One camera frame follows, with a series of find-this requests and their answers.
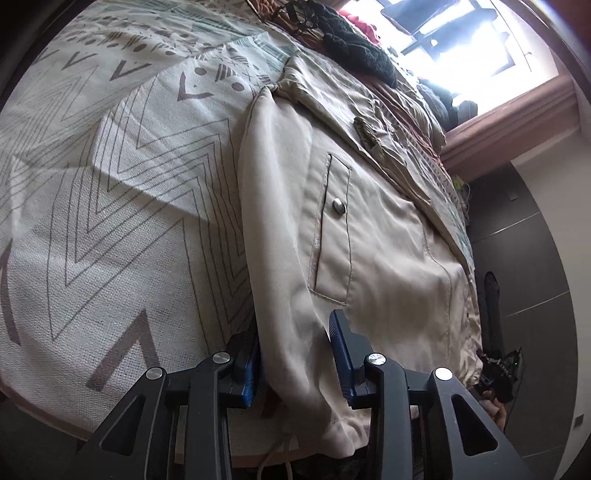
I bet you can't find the black knitted sweater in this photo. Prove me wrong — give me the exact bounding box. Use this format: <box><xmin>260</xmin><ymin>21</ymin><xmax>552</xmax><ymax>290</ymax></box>
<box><xmin>307</xmin><ymin>0</ymin><xmax>398</xmax><ymax>88</ymax></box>

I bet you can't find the dark blue cushion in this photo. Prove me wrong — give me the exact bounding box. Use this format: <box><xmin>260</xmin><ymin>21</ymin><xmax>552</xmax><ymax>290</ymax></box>
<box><xmin>418</xmin><ymin>78</ymin><xmax>478</xmax><ymax>125</ymax></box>

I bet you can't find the grey wardrobe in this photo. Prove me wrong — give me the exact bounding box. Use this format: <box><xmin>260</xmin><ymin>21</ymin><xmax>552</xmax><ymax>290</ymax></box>
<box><xmin>466</xmin><ymin>159</ymin><xmax>591</xmax><ymax>480</ymax></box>

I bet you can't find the patterned bed quilt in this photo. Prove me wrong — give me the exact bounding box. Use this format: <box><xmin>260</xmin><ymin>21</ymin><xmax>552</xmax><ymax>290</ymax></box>
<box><xmin>0</xmin><ymin>0</ymin><xmax>476</xmax><ymax>418</ymax></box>

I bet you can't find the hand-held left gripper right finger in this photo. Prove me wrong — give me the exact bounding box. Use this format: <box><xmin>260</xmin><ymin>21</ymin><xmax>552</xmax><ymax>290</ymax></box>
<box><xmin>328</xmin><ymin>309</ymin><xmax>536</xmax><ymax>480</ymax></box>

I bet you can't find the person's right hand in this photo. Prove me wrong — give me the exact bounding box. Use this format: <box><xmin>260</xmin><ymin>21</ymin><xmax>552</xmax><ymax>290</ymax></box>
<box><xmin>480</xmin><ymin>394</ymin><xmax>509</xmax><ymax>428</ymax></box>

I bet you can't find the pink curtain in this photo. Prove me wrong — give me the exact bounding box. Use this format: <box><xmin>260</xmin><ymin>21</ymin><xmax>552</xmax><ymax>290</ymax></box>
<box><xmin>441</xmin><ymin>74</ymin><xmax>580</xmax><ymax>174</ymax></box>

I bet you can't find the red cloth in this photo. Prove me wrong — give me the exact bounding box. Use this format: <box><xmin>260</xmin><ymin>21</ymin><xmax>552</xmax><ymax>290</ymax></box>
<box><xmin>337</xmin><ymin>9</ymin><xmax>384</xmax><ymax>49</ymax></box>

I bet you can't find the beige and orange duvet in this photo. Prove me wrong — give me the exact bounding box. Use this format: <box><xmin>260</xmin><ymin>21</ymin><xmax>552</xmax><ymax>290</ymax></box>
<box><xmin>369</xmin><ymin>46</ymin><xmax>462</xmax><ymax>222</ymax></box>

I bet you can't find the beige jacket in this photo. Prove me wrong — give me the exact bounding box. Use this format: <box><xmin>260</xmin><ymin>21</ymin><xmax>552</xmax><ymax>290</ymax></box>
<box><xmin>231</xmin><ymin>48</ymin><xmax>485</xmax><ymax>457</ymax></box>

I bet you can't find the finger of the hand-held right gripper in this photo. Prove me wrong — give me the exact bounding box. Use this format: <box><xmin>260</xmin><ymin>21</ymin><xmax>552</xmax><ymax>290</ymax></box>
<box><xmin>483</xmin><ymin>271</ymin><xmax>504</xmax><ymax>354</ymax></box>

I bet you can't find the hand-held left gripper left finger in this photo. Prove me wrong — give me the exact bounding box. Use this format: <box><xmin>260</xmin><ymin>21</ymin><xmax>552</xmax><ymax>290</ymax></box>
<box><xmin>62</xmin><ymin>331</ymin><xmax>262</xmax><ymax>480</ymax></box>

